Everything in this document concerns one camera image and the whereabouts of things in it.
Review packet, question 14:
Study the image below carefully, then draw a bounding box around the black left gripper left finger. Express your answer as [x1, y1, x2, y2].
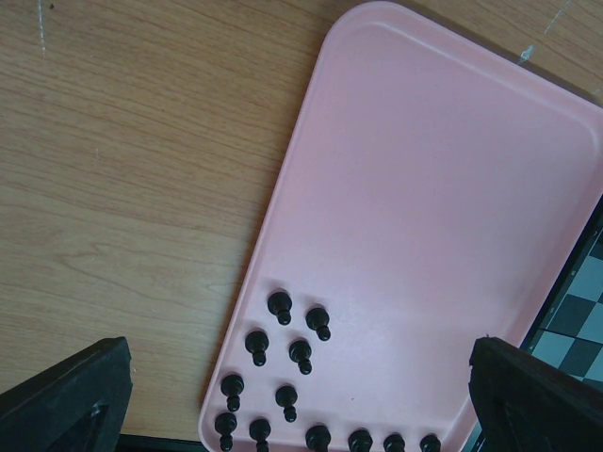
[1, 337, 133, 451]

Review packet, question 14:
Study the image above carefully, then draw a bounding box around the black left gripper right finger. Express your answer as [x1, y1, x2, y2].
[469, 337, 602, 451]

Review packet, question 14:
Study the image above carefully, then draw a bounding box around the black knight piece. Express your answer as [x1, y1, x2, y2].
[383, 433, 405, 452]

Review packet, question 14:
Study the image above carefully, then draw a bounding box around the black bishop piece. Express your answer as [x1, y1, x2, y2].
[348, 428, 373, 452]

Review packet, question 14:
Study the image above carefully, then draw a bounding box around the black rook piece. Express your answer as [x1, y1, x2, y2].
[419, 433, 442, 452]
[305, 425, 332, 452]

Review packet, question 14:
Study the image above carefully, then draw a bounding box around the black white chess board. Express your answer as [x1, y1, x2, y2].
[467, 206, 602, 451]

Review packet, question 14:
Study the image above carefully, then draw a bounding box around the black pawn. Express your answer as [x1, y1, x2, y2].
[275, 385, 298, 423]
[305, 307, 331, 342]
[249, 418, 271, 452]
[214, 412, 237, 452]
[220, 373, 244, 412]
[288, 339, 312, 375]
[245, 330, 269, 366]
[267, 291, 292, 326]

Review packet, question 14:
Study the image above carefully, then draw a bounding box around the pink plastic tray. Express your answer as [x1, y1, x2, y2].
[198, 1, 602, 451]

